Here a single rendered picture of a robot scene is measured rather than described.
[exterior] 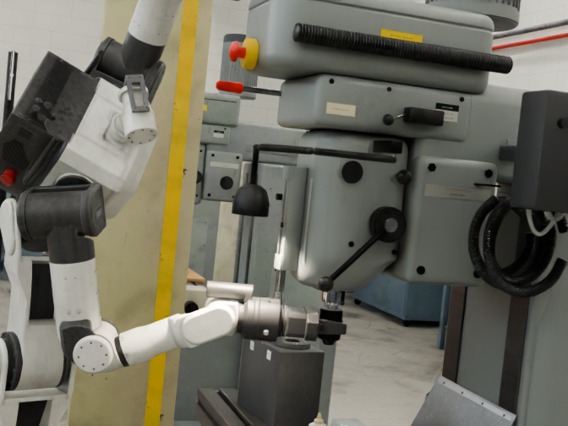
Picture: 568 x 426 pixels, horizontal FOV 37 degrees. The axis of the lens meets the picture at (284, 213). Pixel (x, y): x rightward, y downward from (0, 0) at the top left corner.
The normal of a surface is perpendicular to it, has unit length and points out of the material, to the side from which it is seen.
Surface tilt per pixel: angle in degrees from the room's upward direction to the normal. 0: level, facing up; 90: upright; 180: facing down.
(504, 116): 90
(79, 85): 58
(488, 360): 90
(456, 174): 90
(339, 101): 90
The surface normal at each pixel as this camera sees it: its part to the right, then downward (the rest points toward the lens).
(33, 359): 0.61, -0.07
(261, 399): -0.89, -0.07
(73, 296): 0.08, 0.18
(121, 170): 0.56, -0.45
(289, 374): 0.44, 0.09
